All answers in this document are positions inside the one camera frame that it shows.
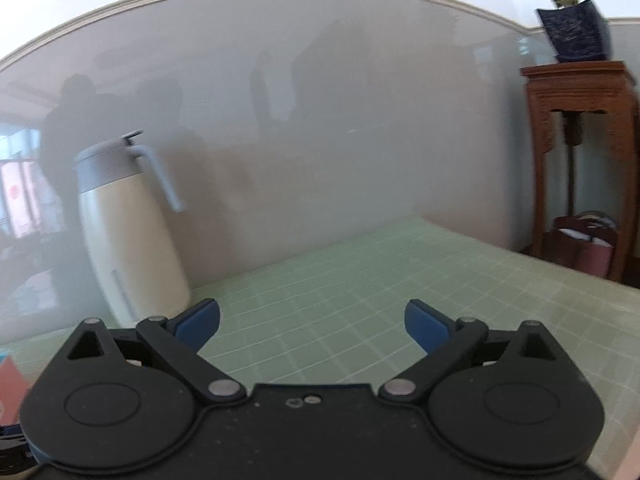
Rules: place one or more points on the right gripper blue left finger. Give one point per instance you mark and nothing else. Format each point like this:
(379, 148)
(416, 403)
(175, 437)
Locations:
(175, 343)

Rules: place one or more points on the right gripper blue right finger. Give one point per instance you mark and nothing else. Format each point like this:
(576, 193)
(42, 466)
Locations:
(450, 346)

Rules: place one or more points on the cream thermos jug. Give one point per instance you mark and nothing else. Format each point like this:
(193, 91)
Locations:
(129, 244)

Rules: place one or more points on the green checked tablecloth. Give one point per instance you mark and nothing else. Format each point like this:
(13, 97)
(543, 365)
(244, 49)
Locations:
(337, 315)

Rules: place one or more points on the colourful red-lined cardboard box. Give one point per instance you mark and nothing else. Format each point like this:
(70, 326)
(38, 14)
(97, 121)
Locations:
(13, 388)

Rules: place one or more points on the dark red bag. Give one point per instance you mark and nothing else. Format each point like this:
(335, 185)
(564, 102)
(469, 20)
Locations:
(584, 242)

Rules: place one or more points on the carved wooden plant stand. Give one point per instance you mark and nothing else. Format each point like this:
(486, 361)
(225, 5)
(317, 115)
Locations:
(592, 110)

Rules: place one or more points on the dark blue plant pot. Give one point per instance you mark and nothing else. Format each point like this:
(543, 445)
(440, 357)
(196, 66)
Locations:
(578, 33)

